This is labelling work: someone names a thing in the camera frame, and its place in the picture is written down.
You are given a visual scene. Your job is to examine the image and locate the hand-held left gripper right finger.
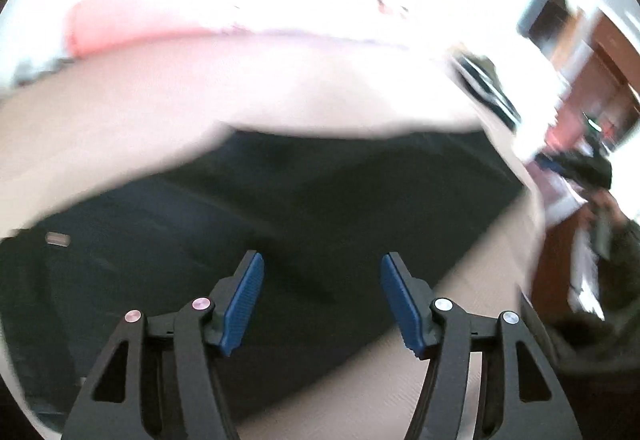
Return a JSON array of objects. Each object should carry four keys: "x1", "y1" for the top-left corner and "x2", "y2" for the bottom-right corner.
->
[{"x1": 380, "y1": 252, "x2": 584, "y2": 440}]

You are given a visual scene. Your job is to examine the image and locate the black device on bed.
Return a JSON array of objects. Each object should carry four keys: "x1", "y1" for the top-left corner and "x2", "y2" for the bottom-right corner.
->
[{"x1": 450, "y1": 51, "x2": 523, "y2": 131}]

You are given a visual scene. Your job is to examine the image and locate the black pants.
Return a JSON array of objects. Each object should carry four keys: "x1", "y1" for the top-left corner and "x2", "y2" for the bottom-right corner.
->
[{"x1": 0, "y1": 126, "x2": 526, "y2": 426}]

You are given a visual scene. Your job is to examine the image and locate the brown wooden door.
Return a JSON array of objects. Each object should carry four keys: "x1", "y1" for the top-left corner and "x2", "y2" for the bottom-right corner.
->
[{"x1": 546, "y1": 6, "x2": 640, "y2": 156}]

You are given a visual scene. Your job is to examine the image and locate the pink pillow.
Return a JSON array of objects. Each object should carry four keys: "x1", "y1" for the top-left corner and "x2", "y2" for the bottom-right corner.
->
[{"x1": 64, "y1": 0, "x2": 236, "y2": 59}]

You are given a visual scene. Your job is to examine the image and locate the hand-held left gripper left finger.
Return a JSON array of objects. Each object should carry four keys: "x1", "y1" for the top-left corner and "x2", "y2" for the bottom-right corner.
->
[{"x1": 61, "y1": 250, "x2": 265, "y2": 440}]

